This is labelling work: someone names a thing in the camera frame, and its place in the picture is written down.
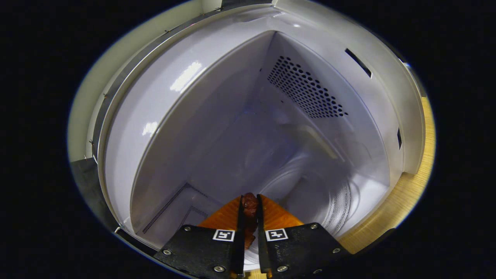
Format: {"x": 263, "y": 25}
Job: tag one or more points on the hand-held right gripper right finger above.
{"x": 261, "y": 232}

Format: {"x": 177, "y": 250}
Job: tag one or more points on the glass microwave turntable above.
{"x": 321, "y": 201}

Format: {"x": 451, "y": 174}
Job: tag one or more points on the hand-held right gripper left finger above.
{"x": 240, "y": 232}

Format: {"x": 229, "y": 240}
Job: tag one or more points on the white microwave oven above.
{"x": 232, "y": 116}

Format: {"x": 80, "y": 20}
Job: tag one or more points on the brown braised meat piece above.
{"x": 250, "y": 207}

